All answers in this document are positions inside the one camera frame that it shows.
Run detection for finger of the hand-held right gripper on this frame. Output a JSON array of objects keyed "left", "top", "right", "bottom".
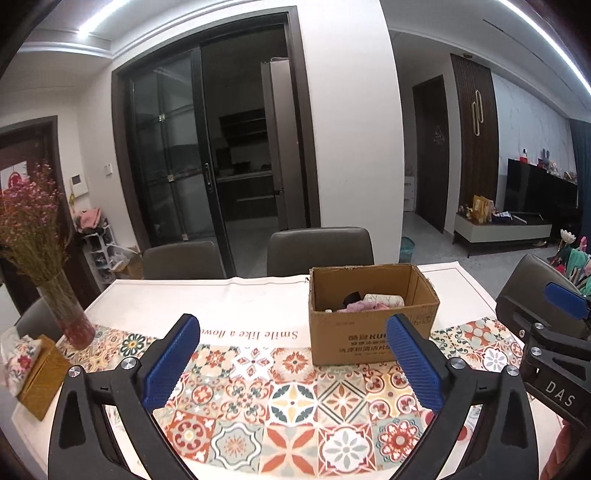
[
  {"left": 495, "top": 295, "right": 555, "bottom": 347},
  {"left": 545, "top": 281, "right": 591, "bottom": 320}
]

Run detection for dark slatted wall panel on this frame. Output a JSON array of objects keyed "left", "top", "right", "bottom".
[{"left": 450, "top": 54, "right": 502, "bottom": 215}]

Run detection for dark blue curtain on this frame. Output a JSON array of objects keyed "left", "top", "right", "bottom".
[{"left": 569, "top": 117, "right": 591, "bottom": 245}]

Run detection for ceiling light strip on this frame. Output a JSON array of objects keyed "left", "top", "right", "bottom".
[{"left": 501, "top": 0, "right": 591, "bottom": 95}]

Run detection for colourful toy pile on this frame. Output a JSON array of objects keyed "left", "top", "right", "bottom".
[{"left": 554, "top": 228, "right": 591, "bottom": 296}]

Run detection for brown tissue box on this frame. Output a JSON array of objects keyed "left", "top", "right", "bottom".
[{"left": 16, "top": 335, "right": 72, "bottom": 422}]

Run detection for brown cardboard box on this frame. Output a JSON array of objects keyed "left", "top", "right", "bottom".
[{"left": 308, "top": 264, "right": 440, "bottom": 367}]

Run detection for black framed sliding glass door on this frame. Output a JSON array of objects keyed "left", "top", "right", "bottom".
[{"left": 112, "top": 46, "right": 236, "bottom": 278}]

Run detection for grey refrigerator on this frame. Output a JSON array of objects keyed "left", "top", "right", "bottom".
[{"left": 261, "top": 60, "right": 296, "bottom": 232}]

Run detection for person's right hand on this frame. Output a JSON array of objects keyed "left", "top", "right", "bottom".
[{"left": 551, "top": 418, "right": 583, "bottom": 480}]

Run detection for white television cabinet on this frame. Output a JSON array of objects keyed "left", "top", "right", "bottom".
[{"left": 453, "top": 212, "right": 553, "bottom": 258}]

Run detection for floral embroidered cloth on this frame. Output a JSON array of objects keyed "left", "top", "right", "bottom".
[{"left": 0, "top": 330, "right": 42, "bottom": 398}]

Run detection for grey dining chair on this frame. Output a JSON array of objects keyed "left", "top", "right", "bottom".
[
  {"left": 16, "top": 298, "right": 63, "bottom": 342},
  {"left": 142, "top": 241, "right": 227, "bottom": 280},
  {"left": 496, "top": 254, "right": 583, "bottom": 319},
  {"left": 267, "top": 227, "right": 375, "bottom": 277}
]

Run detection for yellow paper bags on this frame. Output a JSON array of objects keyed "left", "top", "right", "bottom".
[{"left": 471, "top": 195, "right": 495, "bottom": 220}]

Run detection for dried pink flower bouquet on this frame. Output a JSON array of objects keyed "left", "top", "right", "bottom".
[{"left": 0, "top": 161, "right": 75, "bottom": 287}]

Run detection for cream floral cloth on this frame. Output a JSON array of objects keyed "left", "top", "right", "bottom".
[{"left": 362, "top": 293, "right": 406, "bottom": 309}]

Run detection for white shoe rack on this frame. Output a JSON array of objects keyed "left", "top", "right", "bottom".
[{"left": 76, "top": 208, "right": 139, "bottom": 282}]

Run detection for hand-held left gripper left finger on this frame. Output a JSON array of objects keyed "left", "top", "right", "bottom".
[{"left": 47, "top": 314, "right": 201, "bottom": 480}]

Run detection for black television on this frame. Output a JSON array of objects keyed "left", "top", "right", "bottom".
[{"left": 503, "top": 158, "right": 580, "bottom": 224}]

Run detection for patterned tile print tablecloth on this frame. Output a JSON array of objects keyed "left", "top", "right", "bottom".
[{"left": 11, "top": 263, "right": 546, "bottom": 480}]

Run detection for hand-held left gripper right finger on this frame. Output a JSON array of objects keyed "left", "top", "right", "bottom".
[{"left": 385, "top": 314, "right": 541, "bottom": 480}]

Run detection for purple fleece cloth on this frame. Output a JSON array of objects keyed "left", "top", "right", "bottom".
[{"left": 336, "top": 301, "right": 391, "bottom": 313}]

